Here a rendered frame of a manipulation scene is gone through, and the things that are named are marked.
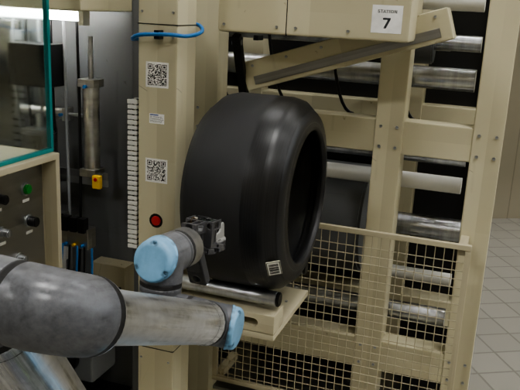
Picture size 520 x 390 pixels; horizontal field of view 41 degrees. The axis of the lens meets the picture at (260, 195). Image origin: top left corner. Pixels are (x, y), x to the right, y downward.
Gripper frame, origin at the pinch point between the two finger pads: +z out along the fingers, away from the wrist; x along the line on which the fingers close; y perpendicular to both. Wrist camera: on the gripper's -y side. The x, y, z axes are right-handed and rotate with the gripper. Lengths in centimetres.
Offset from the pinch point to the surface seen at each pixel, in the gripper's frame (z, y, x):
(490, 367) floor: 199, -90, -75
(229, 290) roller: 24.5, -20.5, 5.2
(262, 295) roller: 24.5, -20.3, -5.2
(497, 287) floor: 314, -76, -76
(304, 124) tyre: 27.4, 30.1, -11.8
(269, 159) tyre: 11.6, 20.7, -7.7
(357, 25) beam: 48, 60, -19
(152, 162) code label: 27.8, 13.7, 34.8
